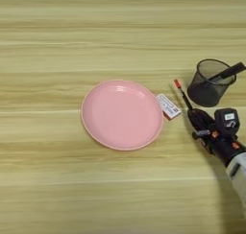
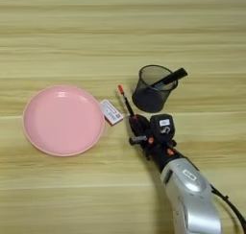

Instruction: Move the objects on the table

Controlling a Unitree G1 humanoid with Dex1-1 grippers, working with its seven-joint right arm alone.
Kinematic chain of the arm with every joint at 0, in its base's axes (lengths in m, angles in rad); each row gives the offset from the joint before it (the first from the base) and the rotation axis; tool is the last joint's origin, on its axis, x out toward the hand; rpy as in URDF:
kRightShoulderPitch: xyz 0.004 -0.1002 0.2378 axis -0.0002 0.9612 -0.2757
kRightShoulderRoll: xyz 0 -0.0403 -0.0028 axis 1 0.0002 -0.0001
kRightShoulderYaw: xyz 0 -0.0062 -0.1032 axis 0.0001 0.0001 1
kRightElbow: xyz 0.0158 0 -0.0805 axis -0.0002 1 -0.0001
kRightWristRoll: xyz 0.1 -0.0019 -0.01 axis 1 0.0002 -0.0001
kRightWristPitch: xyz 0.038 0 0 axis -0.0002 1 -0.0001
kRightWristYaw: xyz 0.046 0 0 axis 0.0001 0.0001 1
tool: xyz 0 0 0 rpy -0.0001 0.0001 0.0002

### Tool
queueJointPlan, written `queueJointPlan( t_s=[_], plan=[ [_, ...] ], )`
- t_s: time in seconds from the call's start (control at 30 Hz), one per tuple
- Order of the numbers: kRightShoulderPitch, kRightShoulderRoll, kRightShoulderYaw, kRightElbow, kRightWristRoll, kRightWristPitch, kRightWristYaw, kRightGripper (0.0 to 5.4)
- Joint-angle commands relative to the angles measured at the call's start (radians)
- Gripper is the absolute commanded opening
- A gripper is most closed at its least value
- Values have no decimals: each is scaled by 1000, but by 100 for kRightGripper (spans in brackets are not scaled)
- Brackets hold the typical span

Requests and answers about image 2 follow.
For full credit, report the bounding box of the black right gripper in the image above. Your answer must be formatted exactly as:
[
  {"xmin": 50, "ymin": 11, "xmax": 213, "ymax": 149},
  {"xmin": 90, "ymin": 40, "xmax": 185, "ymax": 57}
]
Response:
[{"xmin": 128, "ymin": 115, "xmax": 200, "ymax": 174}]

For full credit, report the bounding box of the red and black pen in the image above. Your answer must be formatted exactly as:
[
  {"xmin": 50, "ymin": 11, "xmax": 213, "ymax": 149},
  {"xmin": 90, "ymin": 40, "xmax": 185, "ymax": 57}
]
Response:
[{"xmin": 116, "ymin": 83, "xmax": 139, "ymax": 121}]

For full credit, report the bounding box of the black mesh pen cup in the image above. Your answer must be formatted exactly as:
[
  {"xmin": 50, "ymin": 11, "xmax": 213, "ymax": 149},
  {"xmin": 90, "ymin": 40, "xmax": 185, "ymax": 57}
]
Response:
[{"xmin": 131, "ymin": 64, "xmax": 179, "ymax": 114}]

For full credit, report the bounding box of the black marker pen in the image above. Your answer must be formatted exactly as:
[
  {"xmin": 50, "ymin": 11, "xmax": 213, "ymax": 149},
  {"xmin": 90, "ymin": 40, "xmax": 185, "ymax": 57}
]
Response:
[{"xmin": 150, "ymin": 67, "xmax": 188, "ymax": 89}]

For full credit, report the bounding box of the white and red eraser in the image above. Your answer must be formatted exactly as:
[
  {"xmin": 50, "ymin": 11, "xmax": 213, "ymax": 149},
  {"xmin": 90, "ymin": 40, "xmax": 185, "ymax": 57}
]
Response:
[{"xmin": 99, "ymin": 99, "xmax": 125, "ymax": 127}]

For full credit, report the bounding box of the pink round plate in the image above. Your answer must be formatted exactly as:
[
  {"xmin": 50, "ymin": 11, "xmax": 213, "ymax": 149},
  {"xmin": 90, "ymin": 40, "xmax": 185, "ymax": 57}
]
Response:
[{"xmin": 22, "ymin": 84, "xmax": 106, "ymax": 157}]

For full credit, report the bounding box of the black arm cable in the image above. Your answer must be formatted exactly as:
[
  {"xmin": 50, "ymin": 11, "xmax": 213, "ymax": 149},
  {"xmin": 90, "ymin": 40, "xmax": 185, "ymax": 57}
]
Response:
[{"xmin": 209, "ymin": 184, "xmax": 246, "ymax": 234}]

